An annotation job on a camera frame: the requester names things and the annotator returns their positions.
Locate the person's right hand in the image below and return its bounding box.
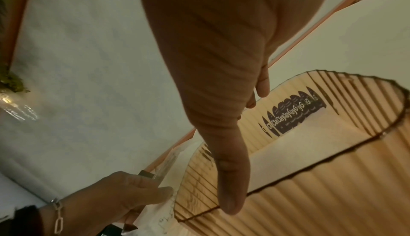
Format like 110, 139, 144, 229
134, 0, 339, 215

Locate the person's left hand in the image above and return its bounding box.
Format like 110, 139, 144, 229
38, 170, 176, 236

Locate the clear cat print tissue wrapper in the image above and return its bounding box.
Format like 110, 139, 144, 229
121, 146, 180, 236

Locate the orange ribbed plastic box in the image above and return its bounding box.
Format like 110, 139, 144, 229
173, 69, 410, 236

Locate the purple round sticker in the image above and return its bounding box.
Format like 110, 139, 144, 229
258, 86, 327, 138

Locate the green leafy plant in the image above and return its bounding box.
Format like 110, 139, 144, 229
0, 0, 31, 94

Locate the silver chain bracelet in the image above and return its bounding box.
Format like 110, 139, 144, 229
50, 197, 64, 234

